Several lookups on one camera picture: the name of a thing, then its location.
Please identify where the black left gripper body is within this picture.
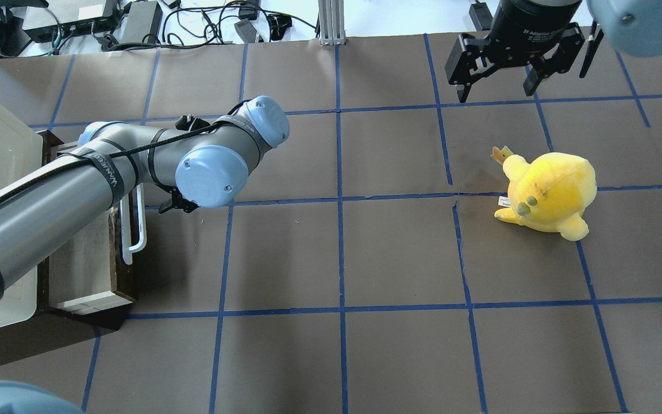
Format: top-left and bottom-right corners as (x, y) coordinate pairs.
(157, 187), (199, 214)

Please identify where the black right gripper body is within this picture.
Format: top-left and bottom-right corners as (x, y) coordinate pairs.
(445, 1), (585, 86)

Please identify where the white drawer handle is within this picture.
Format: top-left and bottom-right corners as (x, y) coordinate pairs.
(118, 183), (147, 266)

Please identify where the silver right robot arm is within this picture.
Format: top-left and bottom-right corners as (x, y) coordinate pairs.
(445, 1), (662, 103)

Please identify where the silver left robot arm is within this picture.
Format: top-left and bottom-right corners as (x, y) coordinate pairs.
(0, 96), (291, 299)

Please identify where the brown wooden drawer cabinet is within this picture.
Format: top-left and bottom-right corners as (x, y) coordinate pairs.
(0, 129), (139, 369)

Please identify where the yellow plush toy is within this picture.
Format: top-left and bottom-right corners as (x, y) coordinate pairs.
(491, 146), (598, 242)

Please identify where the large black power brick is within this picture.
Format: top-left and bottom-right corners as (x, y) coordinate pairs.
(119, 1), (163, 44)

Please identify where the aluminium frame post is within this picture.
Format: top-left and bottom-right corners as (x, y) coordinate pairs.
(317, 0), (347, 45)

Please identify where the black network switch box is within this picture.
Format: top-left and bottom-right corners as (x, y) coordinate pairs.
(22, 1), (122, 44)

